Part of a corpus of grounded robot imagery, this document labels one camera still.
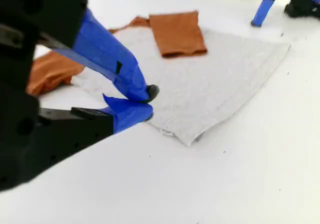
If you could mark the grey shirt with brown sleeves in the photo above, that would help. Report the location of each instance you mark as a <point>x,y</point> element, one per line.
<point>200,84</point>

